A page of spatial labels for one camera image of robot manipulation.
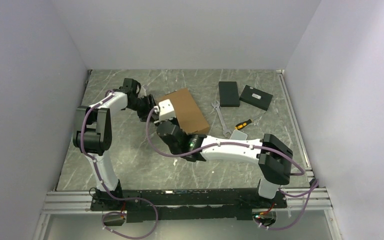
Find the brown cardboard express box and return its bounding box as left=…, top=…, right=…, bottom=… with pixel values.
left=158, top=88, right=210, bottom=135

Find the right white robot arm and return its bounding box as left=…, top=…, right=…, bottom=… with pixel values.
left=156, top=121, right=293, bottom=208

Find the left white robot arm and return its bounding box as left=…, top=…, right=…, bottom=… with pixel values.
left=72, top=78, right=157, bottom=210

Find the black rectangular box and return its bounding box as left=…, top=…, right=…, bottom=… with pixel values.
left=218, top=81, right=240, bottom=108

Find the black box with label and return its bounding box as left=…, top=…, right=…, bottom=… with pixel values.
left=239, top=85, right=273, bottom=111

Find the silver open-end wrench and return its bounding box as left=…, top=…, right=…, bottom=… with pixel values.
left=211, top=100, right=232, bottom=138

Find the yellow black screwdriver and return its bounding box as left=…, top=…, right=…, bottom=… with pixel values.
left=234, top=113, right=264, bottom=131

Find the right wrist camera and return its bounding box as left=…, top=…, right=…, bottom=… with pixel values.
left=158, top=99, right=176, bottom=122

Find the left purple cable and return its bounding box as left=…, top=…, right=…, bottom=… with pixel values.
left=79, top=89, right=160, bottom=240

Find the purple cable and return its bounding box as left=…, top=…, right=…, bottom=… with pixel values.
left=79, top=89, right=160, bottom=240
left=145, top=106, right=320, bottom=232

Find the white network switch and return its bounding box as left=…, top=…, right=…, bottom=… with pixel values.
left=229, top=129, right=248, bottom=141

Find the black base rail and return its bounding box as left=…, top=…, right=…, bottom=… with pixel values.
left=90, top=187, right=287, bottom=223

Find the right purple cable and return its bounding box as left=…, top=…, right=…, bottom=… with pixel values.
left=145, top=106, right=320, bottom=232

